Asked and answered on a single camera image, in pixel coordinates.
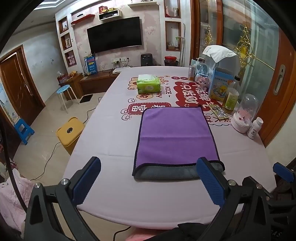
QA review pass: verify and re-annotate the brown wooden door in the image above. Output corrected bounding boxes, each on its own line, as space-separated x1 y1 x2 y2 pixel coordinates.
0 45 46 127

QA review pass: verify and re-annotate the purple towel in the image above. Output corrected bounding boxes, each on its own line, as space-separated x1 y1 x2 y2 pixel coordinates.
132 107 221 174

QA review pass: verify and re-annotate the yellow plastic stool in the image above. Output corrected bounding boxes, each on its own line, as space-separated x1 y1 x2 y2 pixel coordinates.
56 117 86 155

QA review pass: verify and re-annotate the black floor cable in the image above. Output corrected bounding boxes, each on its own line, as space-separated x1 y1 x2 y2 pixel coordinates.
30 97 102 181

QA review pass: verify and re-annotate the foil blister pack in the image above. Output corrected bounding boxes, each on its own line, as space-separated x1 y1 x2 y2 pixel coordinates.
208 104 228 119

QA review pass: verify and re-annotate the glass dome ornament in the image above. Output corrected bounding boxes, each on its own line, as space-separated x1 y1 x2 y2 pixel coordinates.
231 94 259 134

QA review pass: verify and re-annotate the white covered appliance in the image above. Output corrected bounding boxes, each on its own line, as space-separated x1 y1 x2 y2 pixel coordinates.
202 45 241 77

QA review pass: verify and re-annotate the wall television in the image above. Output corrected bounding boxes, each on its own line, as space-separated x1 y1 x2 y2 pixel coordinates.
86 16 142 54

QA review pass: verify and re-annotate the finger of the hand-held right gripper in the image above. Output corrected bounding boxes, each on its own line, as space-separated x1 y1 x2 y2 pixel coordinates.
272 163 296 186

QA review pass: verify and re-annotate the pink quilted cloth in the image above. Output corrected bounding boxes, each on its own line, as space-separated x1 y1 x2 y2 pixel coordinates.
0 169 36 224

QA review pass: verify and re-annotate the black air fryer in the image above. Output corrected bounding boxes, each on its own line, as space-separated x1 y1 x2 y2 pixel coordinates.
140 53 151 68

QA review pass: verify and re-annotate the silver sliding door handle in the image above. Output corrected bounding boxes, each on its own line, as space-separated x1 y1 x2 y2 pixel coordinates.
273 65 286 95

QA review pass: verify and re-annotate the large gold hanging ornament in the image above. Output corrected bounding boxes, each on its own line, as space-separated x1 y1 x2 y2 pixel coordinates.
233 26 255 68

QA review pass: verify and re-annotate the small gold hanging ornament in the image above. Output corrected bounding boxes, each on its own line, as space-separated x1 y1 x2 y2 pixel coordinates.
204 26 213 46

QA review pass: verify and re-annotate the amber liquid bottle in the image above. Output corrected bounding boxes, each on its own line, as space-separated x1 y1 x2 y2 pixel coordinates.
222 80 241 114

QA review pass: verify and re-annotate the mop handle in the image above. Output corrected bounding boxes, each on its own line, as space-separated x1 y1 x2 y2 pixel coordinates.
180 23 186 67

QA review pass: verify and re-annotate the blue plastic step stool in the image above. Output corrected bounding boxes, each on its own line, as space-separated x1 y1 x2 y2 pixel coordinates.
14 118 35 145

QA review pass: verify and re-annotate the blue picture box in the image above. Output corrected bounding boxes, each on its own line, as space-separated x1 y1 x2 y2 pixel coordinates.
208 67 235 101

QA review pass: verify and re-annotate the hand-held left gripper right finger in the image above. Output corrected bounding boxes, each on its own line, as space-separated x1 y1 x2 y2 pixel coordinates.
196 157 273 241

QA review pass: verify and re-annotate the blue printed carton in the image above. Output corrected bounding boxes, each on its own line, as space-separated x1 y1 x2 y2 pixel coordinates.
83 54 98 75

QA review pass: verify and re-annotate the grey towel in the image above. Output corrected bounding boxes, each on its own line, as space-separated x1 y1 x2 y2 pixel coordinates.
132 162 226 181

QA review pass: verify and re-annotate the snow globe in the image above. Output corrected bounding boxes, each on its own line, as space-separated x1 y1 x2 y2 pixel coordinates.
194 63 210 81

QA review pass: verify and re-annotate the white pill bottle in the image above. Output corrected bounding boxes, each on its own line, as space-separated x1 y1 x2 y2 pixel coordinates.
247 117 264 139

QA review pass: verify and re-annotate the green tissue pack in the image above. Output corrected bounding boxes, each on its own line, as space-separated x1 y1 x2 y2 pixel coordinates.
136 74 162 94

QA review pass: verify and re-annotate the round blue stool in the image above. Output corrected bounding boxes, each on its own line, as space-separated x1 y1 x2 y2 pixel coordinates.
56 85 79 114

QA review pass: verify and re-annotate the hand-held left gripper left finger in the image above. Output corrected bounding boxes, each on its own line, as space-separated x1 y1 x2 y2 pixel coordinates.
24 156 101 241

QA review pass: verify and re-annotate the white wall shelf box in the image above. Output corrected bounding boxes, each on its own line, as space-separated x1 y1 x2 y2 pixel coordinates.
99 9 122 21

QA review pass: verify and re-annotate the wooden television cabinet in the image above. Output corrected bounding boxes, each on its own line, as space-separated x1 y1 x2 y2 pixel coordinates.
66 69 121 99

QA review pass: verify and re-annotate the red tissue box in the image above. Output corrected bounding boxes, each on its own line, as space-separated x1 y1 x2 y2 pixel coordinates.
57 71 70 84

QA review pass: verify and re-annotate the red wall shelf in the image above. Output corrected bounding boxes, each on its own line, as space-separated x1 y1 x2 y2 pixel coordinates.
70 14 95 25

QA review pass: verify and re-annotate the copper lidded jar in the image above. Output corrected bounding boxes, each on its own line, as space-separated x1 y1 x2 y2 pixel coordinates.
187 65 196 82

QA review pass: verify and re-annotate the pink toy figure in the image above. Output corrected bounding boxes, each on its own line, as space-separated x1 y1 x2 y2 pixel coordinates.
195 76 211 90

